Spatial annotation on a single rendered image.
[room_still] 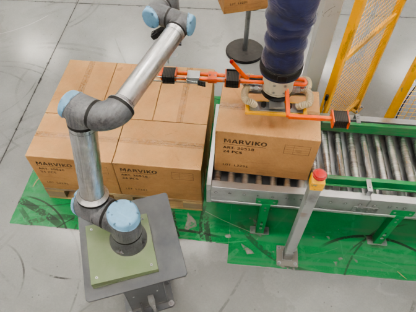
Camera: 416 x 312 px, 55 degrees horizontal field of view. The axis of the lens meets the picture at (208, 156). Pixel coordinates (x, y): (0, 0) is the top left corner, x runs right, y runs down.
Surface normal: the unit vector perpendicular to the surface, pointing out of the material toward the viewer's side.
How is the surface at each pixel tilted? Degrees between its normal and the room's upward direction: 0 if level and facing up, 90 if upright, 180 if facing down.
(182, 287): 0
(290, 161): 90
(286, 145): 90
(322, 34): 90
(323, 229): 0
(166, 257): 0
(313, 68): 90
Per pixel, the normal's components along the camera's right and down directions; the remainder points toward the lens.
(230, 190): -0.10, 0.79
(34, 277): 0.00, -0.60
